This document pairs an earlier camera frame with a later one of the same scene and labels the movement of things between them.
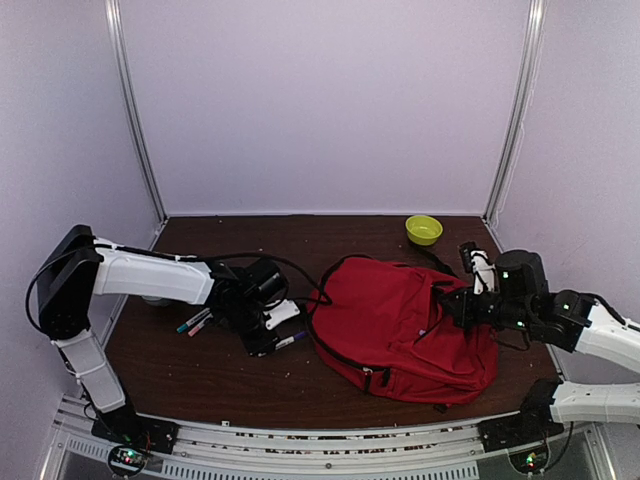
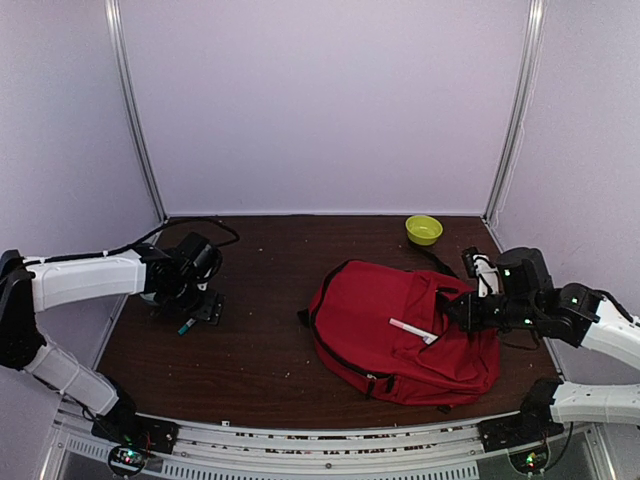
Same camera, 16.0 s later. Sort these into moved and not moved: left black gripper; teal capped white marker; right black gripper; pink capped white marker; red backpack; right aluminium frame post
Moved: pink capped white marker; left black gripper
Not moved: red backpack; right black gripper; teal capped white marker; right aluminium frame post
